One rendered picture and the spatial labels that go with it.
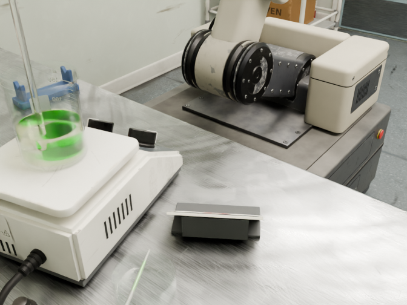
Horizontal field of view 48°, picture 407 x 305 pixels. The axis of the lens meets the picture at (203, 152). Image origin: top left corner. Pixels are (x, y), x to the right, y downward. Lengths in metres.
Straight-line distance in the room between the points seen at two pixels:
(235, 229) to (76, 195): 0.16
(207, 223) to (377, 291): 0.16
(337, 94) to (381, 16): 2.11
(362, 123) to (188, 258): 1.14
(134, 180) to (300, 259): 0.17
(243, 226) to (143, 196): 0.11
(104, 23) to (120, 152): 1.93
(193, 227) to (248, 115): 1.03
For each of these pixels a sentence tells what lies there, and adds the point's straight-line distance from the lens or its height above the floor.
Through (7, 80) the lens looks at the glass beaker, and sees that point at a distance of 0.43.
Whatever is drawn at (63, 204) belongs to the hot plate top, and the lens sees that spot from 0.38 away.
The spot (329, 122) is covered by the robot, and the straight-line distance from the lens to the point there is 1.40.
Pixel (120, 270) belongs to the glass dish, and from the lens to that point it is 0.43.
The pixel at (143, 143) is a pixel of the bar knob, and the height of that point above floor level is 0.81.
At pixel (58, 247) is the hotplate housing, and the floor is 0.80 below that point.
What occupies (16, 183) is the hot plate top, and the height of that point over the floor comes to 0.84.
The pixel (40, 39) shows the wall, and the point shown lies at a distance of 2.15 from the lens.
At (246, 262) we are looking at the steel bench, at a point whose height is 0.75.
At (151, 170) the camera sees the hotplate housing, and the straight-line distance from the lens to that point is 0.47.
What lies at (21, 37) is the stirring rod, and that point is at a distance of 0.40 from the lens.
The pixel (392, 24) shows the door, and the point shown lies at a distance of 3.42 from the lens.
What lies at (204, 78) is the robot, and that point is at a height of 0.56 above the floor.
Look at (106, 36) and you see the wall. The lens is 2.37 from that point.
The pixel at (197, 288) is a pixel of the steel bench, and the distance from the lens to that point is 0.42.
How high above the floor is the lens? 1.07
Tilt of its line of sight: 33 degrees down
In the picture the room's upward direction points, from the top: 1 degrees counter-clockwise
